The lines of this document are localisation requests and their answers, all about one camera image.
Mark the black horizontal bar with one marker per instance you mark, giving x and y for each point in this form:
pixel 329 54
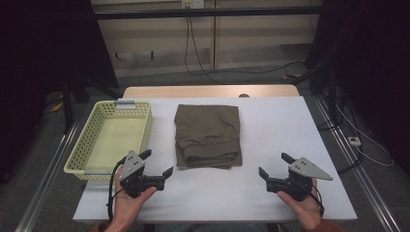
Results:
pixel 225 12

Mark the pale yellow plastic basket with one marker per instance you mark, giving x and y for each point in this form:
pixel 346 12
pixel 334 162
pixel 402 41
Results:
pixel 109 141

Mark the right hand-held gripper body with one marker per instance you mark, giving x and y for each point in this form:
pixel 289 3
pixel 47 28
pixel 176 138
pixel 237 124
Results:
pixel 298 187

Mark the olive green pants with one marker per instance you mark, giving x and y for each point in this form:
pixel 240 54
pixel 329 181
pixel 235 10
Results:
pixel 208 135

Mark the dark curtain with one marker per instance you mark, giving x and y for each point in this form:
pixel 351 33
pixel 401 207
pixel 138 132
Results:
pixel 370 48
pixel 38 64

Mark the black stand legs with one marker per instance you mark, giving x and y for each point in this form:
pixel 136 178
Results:
pixel 67 106

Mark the aluminium frame rail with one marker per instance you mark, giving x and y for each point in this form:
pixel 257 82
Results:
pixel 371 190
pixel 48 174

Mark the white power adapter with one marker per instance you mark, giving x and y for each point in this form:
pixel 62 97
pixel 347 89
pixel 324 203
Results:
pixel 354 140

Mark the person's left hand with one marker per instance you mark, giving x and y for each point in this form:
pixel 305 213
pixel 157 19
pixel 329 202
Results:
pixel 127 208

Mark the black wall hook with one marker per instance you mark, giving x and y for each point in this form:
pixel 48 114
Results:
pixel 116 55

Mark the person's right hand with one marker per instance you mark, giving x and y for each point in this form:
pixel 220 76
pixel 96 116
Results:
pixel 306 212

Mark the dark table grommet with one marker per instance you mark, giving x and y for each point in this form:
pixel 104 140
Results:
pixel 244 95

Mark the white table cover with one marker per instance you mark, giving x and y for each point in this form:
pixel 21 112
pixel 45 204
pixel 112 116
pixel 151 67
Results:
pixel 225 193

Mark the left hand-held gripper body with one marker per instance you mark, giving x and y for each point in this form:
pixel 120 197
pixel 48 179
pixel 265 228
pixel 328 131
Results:
pixel 135 183

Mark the white wall socket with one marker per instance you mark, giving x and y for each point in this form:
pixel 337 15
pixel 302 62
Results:
pixel 192 3

